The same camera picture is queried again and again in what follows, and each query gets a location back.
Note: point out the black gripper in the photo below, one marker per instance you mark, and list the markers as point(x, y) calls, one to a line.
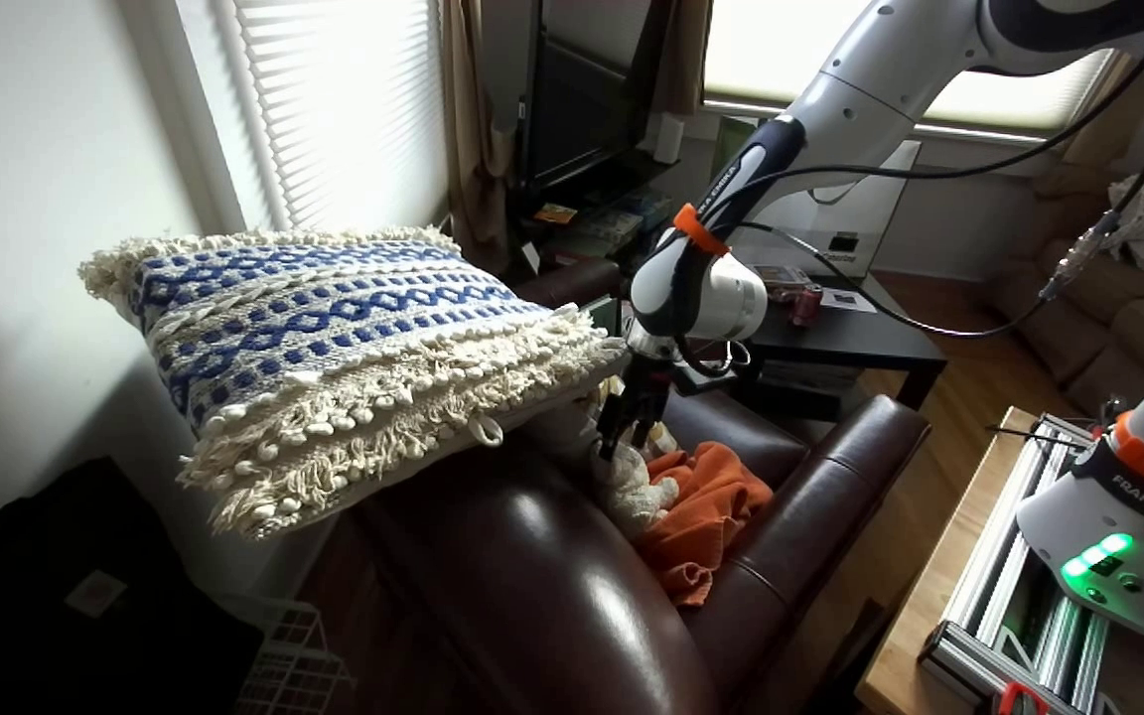
point(663, 369)

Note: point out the white plush bear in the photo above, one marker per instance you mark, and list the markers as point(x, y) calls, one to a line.
point(633, 498)

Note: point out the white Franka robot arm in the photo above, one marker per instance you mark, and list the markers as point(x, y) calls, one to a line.
point(864, 81)

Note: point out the blue white striped fringed pillow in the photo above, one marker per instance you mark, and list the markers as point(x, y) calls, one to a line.
point(308, 333)

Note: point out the green book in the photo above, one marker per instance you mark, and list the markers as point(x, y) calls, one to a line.
point(600, 314)

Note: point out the orange fleece blanket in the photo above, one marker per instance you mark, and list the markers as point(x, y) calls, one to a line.
point(713, 517)

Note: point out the black television stand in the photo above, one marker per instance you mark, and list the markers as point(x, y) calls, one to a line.
point(572, 251)

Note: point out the red soda can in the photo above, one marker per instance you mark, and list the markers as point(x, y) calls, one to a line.
point(805, 306)

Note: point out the brown leather armchair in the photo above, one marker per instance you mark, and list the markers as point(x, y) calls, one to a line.
point(532, 599)

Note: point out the yellow sticky note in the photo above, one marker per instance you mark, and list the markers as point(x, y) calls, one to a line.
point(552, 214)

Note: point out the black side table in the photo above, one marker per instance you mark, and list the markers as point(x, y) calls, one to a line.
point(864, 339)

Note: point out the white printed card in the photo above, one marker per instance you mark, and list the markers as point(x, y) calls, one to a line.
point(850, 300)

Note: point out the black flat television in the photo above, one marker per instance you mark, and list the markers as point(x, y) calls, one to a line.
point(586, 106)

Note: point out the white shopping bag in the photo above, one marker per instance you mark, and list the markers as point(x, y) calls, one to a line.
point(891, 214)

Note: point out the white window blind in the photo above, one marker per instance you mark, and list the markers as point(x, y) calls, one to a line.
point(756, 52)
point(333, 106)

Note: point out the red plastic part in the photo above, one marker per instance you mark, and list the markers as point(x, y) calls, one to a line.
point(1018, 700)

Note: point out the beige sofa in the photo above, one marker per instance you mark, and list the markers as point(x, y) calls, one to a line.
point(1113, 345)

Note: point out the black bag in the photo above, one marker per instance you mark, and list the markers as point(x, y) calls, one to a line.
point(16, 620)

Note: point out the aluminium profile frame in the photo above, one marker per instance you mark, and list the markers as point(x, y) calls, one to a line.
point(994, 580)

